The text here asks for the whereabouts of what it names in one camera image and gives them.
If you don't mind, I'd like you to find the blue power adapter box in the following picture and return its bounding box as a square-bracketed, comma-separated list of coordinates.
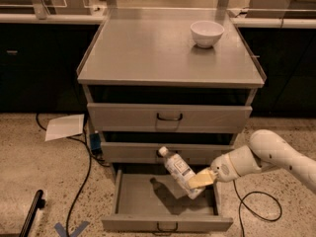
[89, 133, 102, 155]

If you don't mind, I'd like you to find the white paper sheet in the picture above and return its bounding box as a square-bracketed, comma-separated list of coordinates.
[45, 115, 84, 141]

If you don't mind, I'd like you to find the grey drawer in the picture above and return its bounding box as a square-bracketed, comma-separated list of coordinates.
[102, 164, 233, 235]
[87, 103, 252, 133]
[101, 142, 233, 165]

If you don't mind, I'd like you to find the black cable floor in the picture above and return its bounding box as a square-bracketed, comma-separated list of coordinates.
[232, 180, 283, 237]
[35, 113, 110, 237]

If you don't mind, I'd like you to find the dark counter cabinet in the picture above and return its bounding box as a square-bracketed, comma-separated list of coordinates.
[0, 23, 99, 113]
[233, 18, 316, 118]

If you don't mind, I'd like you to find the black cable left floor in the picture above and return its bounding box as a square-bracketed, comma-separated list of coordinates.
[35, 113, 110, 237]

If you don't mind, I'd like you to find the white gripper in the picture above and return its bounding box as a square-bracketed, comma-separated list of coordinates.
[188, 153, 238, 189]

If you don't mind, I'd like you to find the dark counter cabinet left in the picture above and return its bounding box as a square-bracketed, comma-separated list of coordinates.
[0, 23, 99, 113]

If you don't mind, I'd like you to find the grey bottom drawer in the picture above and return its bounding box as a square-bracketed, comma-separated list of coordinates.
[102, 164, 233, 235]

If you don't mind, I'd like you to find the dark counter cabinet right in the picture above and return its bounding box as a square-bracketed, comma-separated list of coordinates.
[233, 18, 316, 118]

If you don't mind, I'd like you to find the clear plastic bottle white cap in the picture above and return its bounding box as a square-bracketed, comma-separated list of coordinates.
[158, 146, 204, 199]

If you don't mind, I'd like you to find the grey metal drawer cabinet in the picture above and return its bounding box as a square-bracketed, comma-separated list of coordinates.
[76, 7, 267, 180]

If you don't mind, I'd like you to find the grey top drawer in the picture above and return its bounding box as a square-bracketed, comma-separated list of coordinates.
[87, 103, 252, 133]

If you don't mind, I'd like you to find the white ceramic bowl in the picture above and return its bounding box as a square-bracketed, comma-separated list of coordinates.
[191, 21, 224, 48]

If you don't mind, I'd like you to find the grey middle drawer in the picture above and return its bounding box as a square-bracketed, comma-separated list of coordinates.
[101, 142, 233, 165]

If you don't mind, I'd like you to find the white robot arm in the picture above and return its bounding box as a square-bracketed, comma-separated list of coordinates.
[188, 129, 316, 193]

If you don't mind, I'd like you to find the black bar bottom left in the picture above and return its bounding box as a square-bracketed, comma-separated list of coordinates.
[19, 190, 45, 237]

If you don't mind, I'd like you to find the black cable right floor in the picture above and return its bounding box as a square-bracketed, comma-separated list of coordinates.
[232, 180, 283, 237]

